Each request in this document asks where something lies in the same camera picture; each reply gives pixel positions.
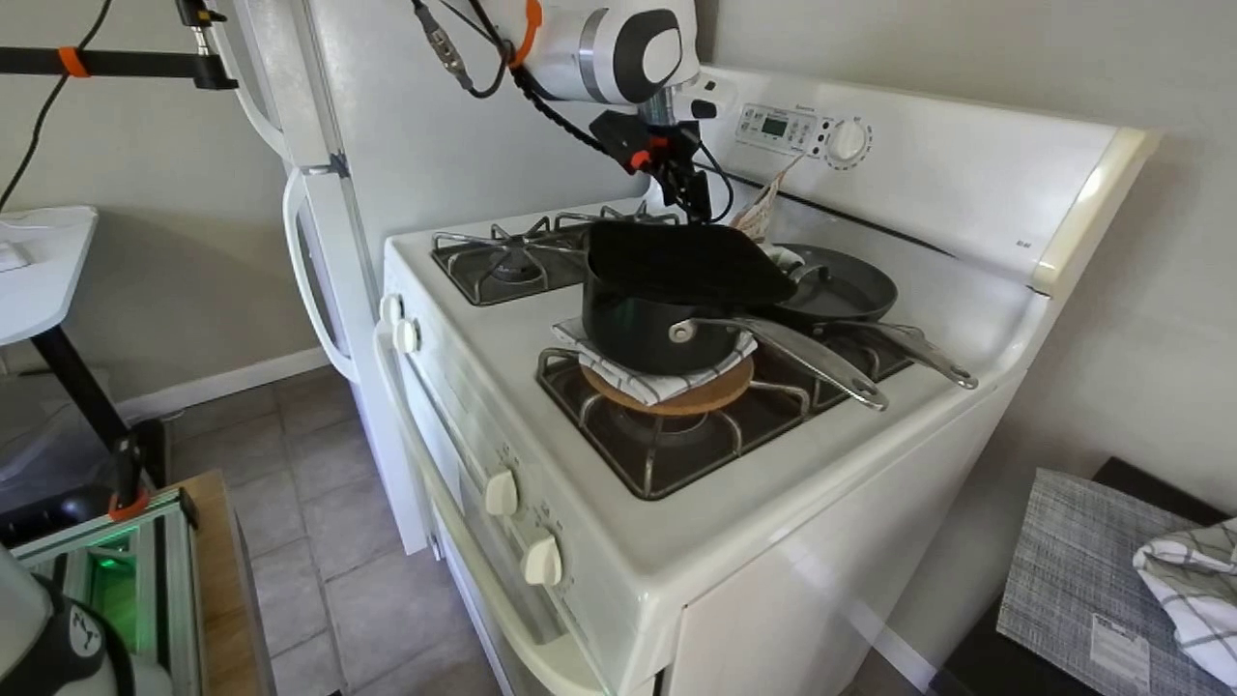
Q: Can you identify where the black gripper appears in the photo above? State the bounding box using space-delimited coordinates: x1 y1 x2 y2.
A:
643 112 718 223

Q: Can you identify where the black frying pan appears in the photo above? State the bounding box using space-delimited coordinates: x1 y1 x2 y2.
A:
757 241 982 396

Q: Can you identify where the black cooking pot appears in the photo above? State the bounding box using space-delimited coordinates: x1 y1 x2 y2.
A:
579 215 895 416

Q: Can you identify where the white stove timer dial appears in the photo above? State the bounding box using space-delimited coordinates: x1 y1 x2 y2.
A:
825 112 879 169

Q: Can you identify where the black burner grate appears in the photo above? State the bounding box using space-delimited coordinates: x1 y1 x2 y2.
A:
533 313 926 504
427 205 674 308

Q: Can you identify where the round wooden trivet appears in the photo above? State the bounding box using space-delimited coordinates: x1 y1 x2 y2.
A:
575 351 757 420

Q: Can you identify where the white refrigerator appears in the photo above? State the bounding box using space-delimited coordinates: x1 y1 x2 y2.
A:
189 0 707 561

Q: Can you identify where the white gas stove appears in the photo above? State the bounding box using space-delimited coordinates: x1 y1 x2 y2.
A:
373 63 1165 696

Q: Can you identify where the grey woven mat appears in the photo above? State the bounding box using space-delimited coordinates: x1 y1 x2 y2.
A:
998 463 1237 696

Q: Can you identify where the black horizontal bar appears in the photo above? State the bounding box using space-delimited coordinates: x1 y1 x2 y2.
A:
0 43 245 93

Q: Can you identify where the black side table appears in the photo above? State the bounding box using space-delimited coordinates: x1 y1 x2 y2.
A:
933 458 1237 696

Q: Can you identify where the wooden base board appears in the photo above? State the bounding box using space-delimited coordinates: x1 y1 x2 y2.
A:
178 469 280 696

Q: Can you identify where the black metal stand leg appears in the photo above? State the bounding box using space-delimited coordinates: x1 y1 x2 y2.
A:
31 326 169 518

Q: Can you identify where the orange clamp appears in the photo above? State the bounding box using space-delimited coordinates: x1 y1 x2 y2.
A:
104 438 160 527

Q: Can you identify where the white black checked towel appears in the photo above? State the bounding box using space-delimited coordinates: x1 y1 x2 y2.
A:
1134 513 1237 687

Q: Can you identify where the white folding table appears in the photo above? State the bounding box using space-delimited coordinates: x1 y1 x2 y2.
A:
0 205 104 351

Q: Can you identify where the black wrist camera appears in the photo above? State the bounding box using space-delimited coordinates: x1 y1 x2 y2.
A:
592 107 674 168

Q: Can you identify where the long white fridge handle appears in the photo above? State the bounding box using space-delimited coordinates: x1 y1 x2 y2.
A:
280 168 364 388

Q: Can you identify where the short white fridge handle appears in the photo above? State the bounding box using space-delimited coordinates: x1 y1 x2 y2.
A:
198 10 315 169

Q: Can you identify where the white oven door handle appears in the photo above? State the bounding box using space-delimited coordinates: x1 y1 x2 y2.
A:
378 326 615 696

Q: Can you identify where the thin black hanging cable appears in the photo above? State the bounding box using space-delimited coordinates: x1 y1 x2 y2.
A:
0 0 118 209

